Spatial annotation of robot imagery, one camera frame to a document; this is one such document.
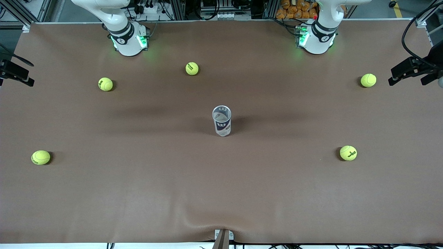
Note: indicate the white blue tennis ball can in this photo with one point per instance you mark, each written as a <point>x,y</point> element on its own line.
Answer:
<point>222,124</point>

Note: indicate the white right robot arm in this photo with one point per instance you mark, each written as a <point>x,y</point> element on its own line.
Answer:
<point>124,38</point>

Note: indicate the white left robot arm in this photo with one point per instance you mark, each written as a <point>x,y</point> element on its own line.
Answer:
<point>320,38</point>

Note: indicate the yellow tennis ball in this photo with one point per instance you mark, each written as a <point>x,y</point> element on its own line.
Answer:
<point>105,84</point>
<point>192,68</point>
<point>348,153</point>
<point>368,80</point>
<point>41,157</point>

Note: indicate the orange objects pile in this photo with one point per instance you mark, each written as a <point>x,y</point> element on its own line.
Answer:
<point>294,10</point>

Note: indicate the white power strip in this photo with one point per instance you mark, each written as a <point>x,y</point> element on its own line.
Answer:
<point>152,14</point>

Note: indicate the white terminal strip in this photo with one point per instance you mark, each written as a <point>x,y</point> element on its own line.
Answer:
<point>225,16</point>

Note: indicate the brown table mat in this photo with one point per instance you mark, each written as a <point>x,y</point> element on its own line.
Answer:
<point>221,193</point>

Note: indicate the aluminium frame post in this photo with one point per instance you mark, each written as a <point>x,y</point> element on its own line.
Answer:
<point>20,15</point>
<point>427,15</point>

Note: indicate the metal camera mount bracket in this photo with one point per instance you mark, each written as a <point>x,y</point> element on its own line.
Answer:
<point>223,238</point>

